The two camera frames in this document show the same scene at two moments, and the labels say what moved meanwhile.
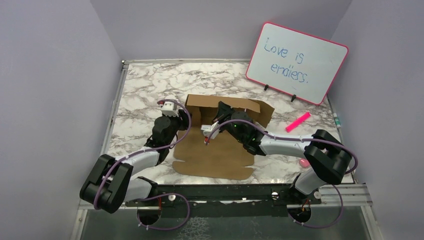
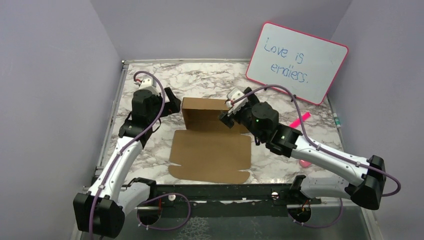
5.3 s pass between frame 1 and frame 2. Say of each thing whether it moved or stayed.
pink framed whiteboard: stayed
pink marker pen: stayed
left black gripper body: moved
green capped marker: stayed
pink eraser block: stayed
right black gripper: moved
